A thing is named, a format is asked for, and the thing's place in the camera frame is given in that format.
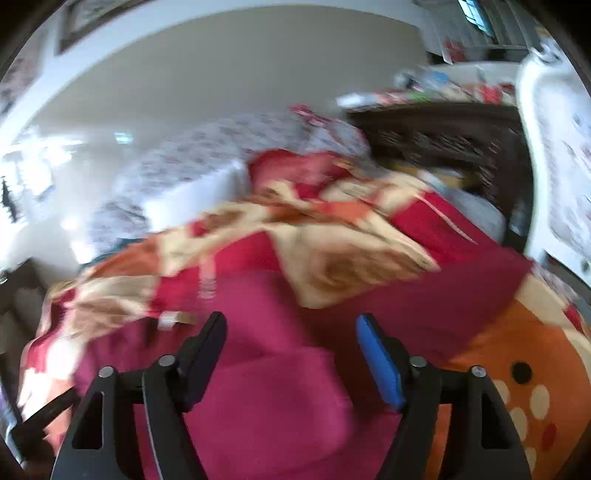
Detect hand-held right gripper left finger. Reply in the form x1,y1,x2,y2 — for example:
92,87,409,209
51,311,228,480

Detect white flat box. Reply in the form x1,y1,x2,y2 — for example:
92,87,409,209
336,91,386,110

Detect large floral pillow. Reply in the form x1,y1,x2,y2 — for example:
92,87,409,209
152,112,324,178

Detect metal window grille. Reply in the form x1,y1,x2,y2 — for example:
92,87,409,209
438,0,541,49

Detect small floral pillow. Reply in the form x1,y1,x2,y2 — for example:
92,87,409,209
88,161,158,259

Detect pile of bottles and packets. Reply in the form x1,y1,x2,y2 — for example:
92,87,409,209
392,65,520,108

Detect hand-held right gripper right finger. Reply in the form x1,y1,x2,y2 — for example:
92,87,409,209
355,313,532,480

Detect red floral pillow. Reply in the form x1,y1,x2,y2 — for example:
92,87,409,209
292,104,371,157

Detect dark carved wooden headboard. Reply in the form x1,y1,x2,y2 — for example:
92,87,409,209
346,104,532,252

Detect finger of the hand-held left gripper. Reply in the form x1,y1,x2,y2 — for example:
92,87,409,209
17,387,78,432

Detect orange red printed blanket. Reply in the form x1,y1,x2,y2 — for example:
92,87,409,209
18,152,591,480

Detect maroon knit garment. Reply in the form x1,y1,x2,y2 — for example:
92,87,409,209
74,258,532,480

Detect white pillow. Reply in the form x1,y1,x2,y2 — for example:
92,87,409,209
145,159,252,234

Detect framed wall picture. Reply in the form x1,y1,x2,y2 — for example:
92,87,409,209
58,0,155,55

